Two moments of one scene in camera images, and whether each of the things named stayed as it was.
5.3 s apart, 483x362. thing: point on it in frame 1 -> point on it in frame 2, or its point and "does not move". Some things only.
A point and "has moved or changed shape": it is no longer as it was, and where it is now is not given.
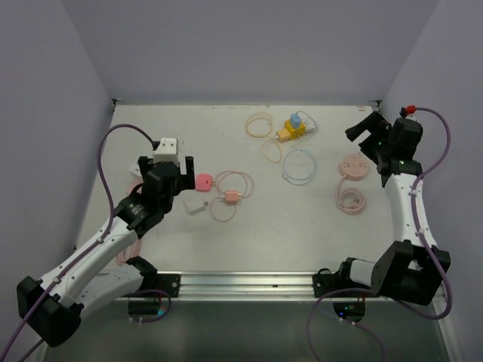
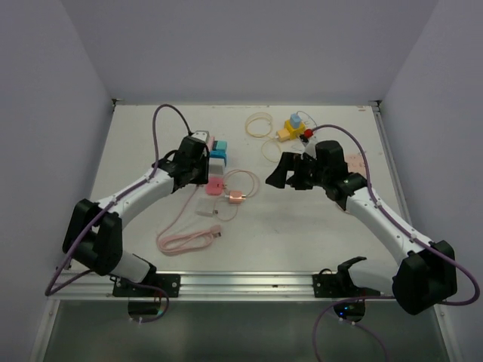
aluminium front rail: x=246 y=287 does not move
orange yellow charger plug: x=283 y=135 does not move
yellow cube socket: x=294 y=133 does not move
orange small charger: x=232 y=197 does not move
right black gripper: x=370 y=124 -> x=290 y=162
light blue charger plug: x=295 y=120 does not move
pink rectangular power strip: x=133 y=183 has moved or changed shape
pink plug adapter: x=204 y=182 has moved or changed shape
